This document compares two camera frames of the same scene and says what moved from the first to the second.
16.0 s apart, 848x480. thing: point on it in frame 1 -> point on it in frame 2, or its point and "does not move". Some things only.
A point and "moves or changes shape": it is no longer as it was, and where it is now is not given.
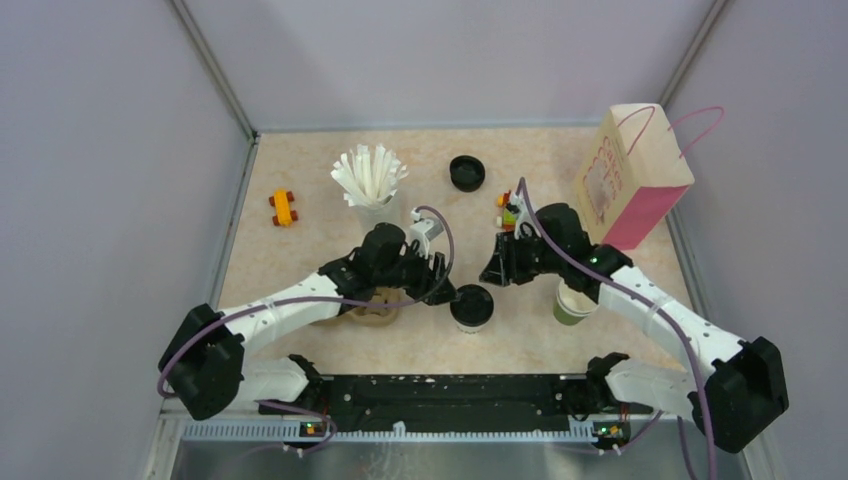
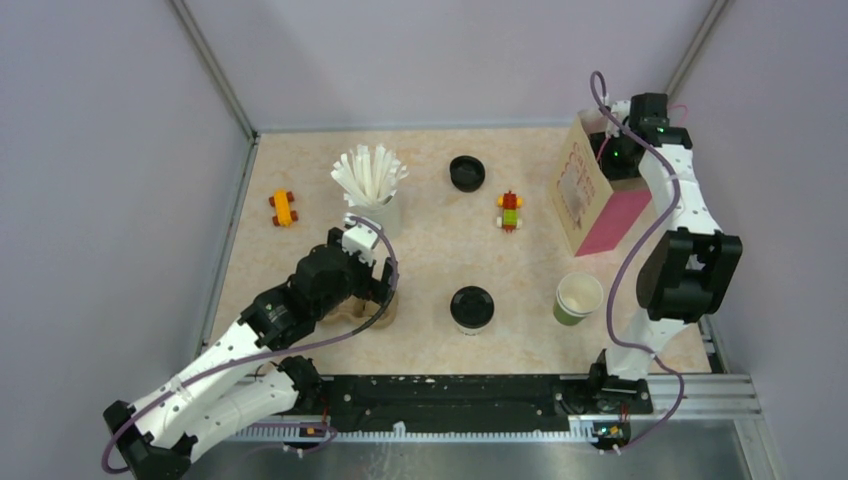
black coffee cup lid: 474,307 does not move
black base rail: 456,403 does not move
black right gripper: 504,267 -> 613,173
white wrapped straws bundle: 368,178 does not move
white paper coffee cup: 471,329 does not move
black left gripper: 428,278 -> 373,289
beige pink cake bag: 633,177 moves or changes shape
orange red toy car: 281,200 does not move
